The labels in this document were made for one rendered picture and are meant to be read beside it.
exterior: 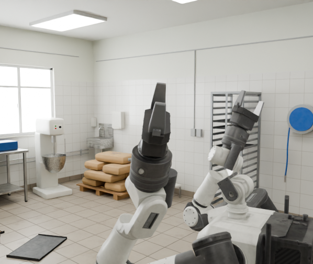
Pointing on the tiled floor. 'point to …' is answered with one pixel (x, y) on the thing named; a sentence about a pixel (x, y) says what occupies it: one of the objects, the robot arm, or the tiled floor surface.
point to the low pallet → (103, 191)
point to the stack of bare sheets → (37, 247)
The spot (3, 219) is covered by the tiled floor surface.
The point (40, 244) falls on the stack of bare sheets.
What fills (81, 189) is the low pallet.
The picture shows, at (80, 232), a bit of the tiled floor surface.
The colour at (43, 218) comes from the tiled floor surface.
